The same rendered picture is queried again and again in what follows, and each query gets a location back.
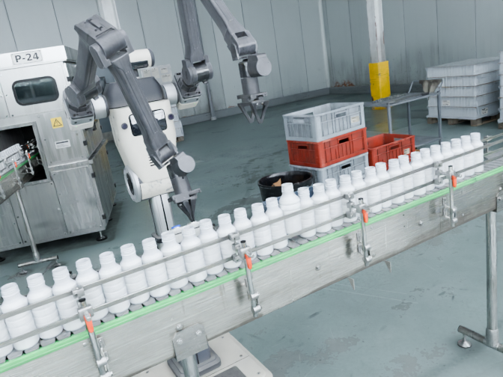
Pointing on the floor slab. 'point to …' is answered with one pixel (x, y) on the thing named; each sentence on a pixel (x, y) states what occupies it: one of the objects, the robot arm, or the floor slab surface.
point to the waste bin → (283, 182)
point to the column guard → (379, 81)
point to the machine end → (52, 152)
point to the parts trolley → (409, 112)
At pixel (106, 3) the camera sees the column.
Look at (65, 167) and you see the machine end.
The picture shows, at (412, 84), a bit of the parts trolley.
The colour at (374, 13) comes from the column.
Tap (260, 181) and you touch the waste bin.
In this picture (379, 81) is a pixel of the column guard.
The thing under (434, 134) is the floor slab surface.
